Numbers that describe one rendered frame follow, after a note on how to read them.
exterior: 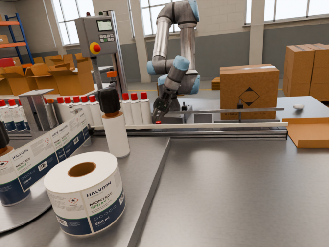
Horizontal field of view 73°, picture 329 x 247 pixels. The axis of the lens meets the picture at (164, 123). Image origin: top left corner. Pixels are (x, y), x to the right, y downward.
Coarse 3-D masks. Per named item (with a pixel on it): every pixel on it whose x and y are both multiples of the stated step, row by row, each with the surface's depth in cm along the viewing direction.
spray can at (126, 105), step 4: (124, 96) 118; (128, 96) 119; (124, 100) 119; (128, 100) 119; (124, 104) 119; (128, 104) 119; (124, 108) 120; (128, 108) 120; (124, 112) 121; (128, 112) 120; (124, 116) 123; (128, 116) 121; (132, 116) 122; (128, 120) 122; (132, 120) 123; (128, 124) 123; (132, 124) 124
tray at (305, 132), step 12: (288, 120) 120; (300, 120) 118; (312, 120) 117; (324, 120) 116; (288, 132) 112; (300, 132) 110; (312, 132) 109; (324, 132) 108; (300, 144) 97; (312, 144) 96; (324, 144) 95
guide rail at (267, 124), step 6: (96, 126) 125; (102, 126) 125; (126, 126) 122; (132, 126) 121; (138, 126) 120; (144, 126) 119; (150, 126) 119; (156, 126) 118; (162, 126) 117; (168, 126) 116; (174, 126) 116; (180, 126) 115; (186, 126) 114; (192, 126) 114; (198, 126) 113; (204, 126) 112; (210, 126) 112; (216, 126) 111; (222, 126) 111; (228, 126) 110; (234, 126) 109; (240, 126) 109; (246, 126) 108; (252, 126) 108; (258, 126) 107; (264, 126) 106; (270, 126) 106; (276, 126) 105
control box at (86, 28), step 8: (96, 16) 112; (104, 16) 115; (80, 24) 110; (88, 24) 109; (96, 24) 112; (112, 24) 118; (80, 32) 113; (88, 32) 110; (96, 32) 113; (104, 32) 116; (112, 32) 119; (80, 40) 115; (88, 40) 111; (96, 40) 114; (88, 48) 112; (104, 48) 118; (112, 48) 121; (88, 56) 115
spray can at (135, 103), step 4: (132, 96) 116; (136, 96) 117; (132, 100) 118; (136, 100) 117; (132, 104) 117; (136, 104) 117; (140, 104) 120; (132, 108) 118; (136, 108) 118; (140, 108) 119; (132, 112) 120; (136, 112) 118; (140, 112) 120; (136, 116) 119; (140, 116) 120; (136, 120) 120; (140, 120) 121; (136, 124) 121; (140, 124) 121
